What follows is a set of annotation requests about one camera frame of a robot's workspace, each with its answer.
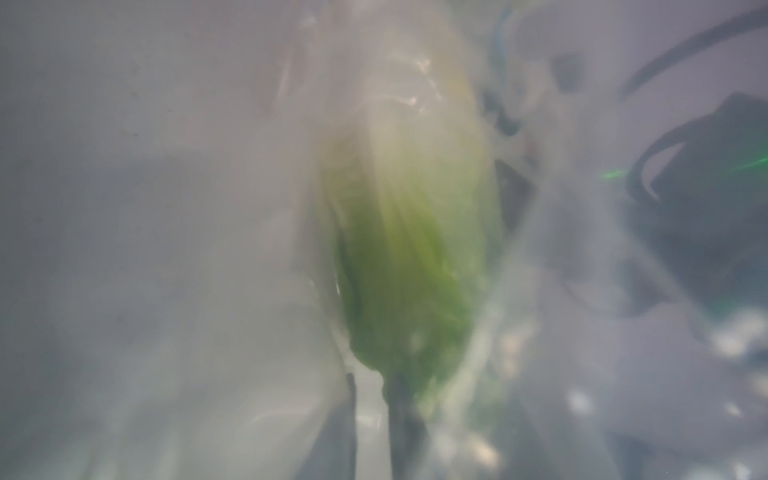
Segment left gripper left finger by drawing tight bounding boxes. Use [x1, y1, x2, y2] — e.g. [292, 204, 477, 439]
[294, 373, 358, 480]

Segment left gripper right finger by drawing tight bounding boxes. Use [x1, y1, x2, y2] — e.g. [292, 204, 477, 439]
[384, 373, 427, 480]

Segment chinese cabbage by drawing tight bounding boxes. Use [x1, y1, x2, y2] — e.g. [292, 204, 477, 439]
[320, 35, 503, 405]

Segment clear zip-top bag blue seal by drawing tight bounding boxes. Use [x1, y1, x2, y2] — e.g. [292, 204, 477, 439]
[1, 1, 767, 479]

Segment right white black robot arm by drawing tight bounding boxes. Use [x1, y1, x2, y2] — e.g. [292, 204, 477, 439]
[625, 92, 767, 318]

